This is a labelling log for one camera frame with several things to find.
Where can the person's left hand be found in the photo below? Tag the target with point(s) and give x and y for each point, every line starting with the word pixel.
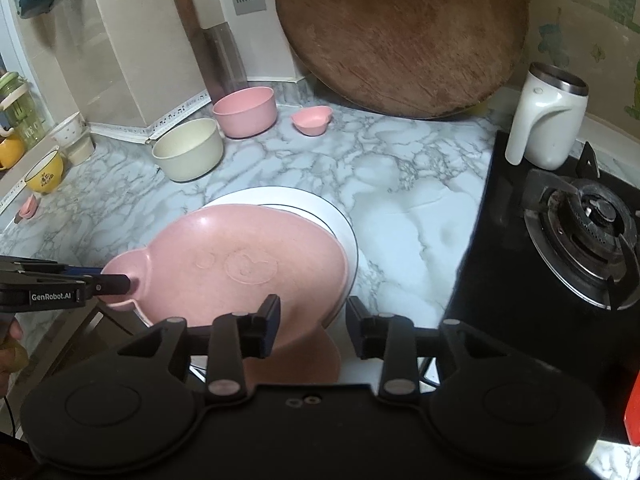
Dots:
pixel 14 335

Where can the black gas stove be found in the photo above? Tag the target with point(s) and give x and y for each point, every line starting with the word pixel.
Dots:
pixel 500 260

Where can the red object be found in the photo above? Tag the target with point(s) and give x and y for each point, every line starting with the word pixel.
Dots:
pixel 632 405

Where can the yellow mug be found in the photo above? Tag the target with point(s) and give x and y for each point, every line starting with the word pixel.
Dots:
pixel 10 152

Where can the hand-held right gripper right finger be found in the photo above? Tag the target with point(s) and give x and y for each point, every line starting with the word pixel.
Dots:
pixel 354 325

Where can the small pink heart dish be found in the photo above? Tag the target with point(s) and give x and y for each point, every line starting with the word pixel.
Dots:
pixel 312 122
pixel 28 207

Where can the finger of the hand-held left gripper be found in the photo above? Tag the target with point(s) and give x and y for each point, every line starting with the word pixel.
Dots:
pixel 112 285
pixel 85 273

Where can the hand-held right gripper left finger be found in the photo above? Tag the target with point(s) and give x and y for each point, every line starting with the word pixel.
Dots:
pixel 272 327

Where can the clear plastic container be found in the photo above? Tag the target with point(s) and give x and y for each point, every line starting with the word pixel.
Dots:
pixel 84 152

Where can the yellow enamel cup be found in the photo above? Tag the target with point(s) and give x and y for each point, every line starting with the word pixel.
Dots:
pixel 45 175

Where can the pink bowl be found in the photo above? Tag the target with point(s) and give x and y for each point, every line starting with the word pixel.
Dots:
pixel 247 115

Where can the round wooden cutting board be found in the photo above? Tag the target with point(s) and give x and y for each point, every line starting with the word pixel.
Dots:
pixel 400 35

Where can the large white plate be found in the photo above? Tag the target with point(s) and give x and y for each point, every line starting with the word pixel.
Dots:
pixel 320 210

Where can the white mug with steel rim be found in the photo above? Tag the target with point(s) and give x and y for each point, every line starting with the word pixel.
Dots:
pixel 545 120

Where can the cream bowl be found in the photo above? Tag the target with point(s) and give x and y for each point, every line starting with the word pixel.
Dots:
pixel 187 160

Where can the pink bear-shaped plate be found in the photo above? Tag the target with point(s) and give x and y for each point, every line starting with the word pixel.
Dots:
pixel 225 245

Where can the black pan support grate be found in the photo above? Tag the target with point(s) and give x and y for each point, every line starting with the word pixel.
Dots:
pixel 545 180

